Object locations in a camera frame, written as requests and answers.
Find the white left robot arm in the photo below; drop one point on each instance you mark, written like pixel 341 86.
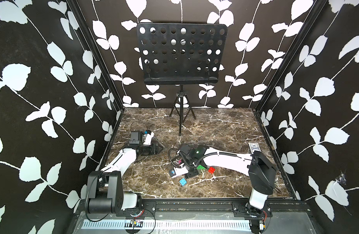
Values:
pixel 105 193

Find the black front rail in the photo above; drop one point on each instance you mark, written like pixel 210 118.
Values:
pixel 239 207

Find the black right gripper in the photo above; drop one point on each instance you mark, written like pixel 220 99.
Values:
pixel 190 174

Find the playing card box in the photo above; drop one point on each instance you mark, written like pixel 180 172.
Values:
pixel 254 147

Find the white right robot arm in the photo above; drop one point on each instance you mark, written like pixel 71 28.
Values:
pixel 261 171

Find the black music stand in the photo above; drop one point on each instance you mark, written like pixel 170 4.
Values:
pixel 181 54

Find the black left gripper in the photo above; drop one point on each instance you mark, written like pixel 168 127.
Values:
pixel 154 148

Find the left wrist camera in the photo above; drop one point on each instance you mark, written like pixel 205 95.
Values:
pixel 147 137

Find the blue lego brick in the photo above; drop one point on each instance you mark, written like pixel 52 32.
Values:
pixel 183 182

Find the green lego brick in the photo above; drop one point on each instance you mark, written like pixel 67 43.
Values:
pixel 201 167

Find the white perforated strip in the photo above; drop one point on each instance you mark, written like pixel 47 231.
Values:
pixel 121 224

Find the red lego brick right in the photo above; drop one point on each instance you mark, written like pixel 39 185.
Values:
pixel 211 170

